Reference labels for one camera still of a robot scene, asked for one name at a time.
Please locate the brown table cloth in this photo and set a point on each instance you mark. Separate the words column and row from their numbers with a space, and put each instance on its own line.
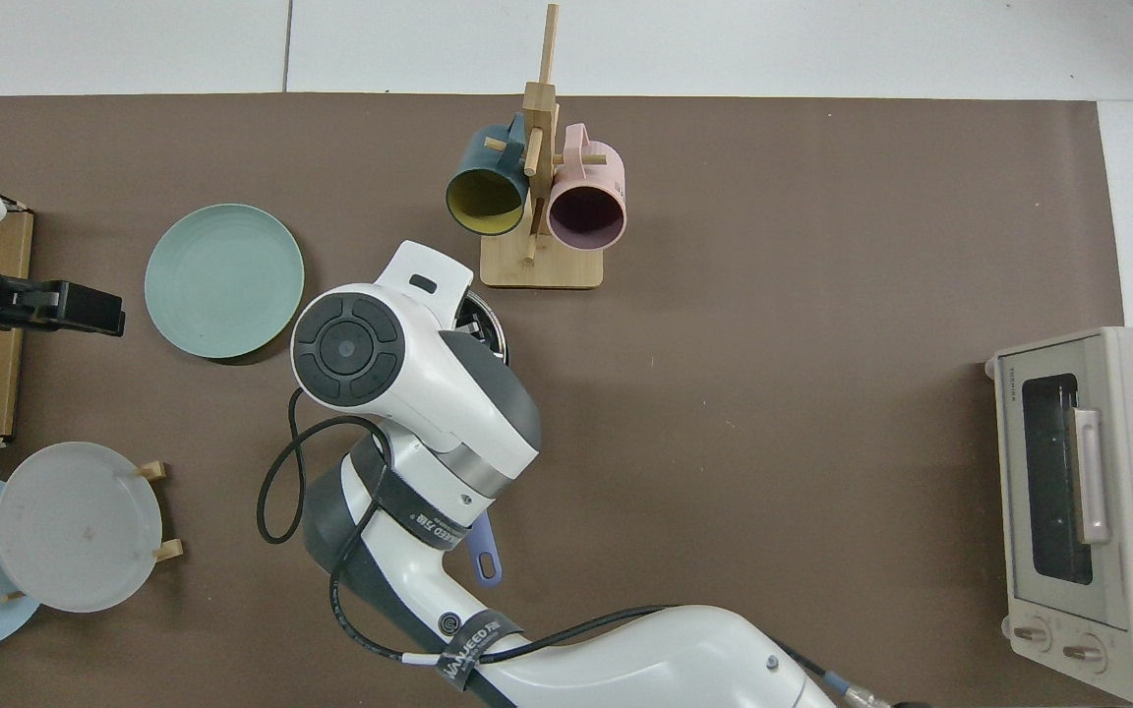
column 773, row 295

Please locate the dark teal cup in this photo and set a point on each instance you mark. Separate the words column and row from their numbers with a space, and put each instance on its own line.
column 483, row 202

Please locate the pale grey plate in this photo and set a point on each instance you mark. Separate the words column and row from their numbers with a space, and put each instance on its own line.
column 75, row 526

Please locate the wooden plate rack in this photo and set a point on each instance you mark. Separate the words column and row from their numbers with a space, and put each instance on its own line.
column 153, row 470

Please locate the wooden cup stand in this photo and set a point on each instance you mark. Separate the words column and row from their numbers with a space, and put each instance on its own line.
column 542, row 265

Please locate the pink cup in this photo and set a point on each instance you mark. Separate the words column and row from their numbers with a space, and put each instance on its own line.
column 586, row 216

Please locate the glass lid with blue knob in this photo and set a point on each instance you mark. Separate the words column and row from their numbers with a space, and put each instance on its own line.
column 505, row 334

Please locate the pale green plate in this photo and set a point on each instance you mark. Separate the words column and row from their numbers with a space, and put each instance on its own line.
column 222, row 280

